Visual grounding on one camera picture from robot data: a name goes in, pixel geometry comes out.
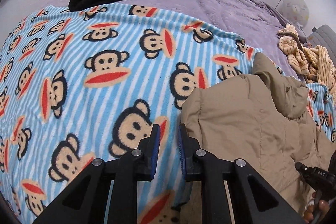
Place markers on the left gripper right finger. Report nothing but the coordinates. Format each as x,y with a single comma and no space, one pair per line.
190,163

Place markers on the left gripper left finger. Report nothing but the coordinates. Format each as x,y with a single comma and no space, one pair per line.
146,165

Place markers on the beige puffer jacket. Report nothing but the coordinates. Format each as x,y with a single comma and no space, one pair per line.
262,118

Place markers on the blue striped monkey blanket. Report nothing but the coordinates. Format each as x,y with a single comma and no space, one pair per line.
76,86

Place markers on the tan striped crumpled garment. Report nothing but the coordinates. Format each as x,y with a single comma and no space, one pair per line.
314,64

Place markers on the purple quilted bedspread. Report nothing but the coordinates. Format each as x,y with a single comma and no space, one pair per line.
253,20

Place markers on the grey quilted headboard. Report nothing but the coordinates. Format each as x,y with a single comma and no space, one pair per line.
323,36

